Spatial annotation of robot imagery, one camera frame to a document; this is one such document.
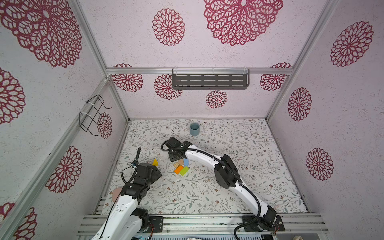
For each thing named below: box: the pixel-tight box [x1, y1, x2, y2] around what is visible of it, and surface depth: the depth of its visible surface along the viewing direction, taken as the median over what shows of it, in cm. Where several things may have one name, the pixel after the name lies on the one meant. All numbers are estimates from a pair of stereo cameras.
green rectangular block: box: [179, 166, 190, 176], surface depth 94 cm
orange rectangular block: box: [174, 165, 184, 175], surface depth 95 cm
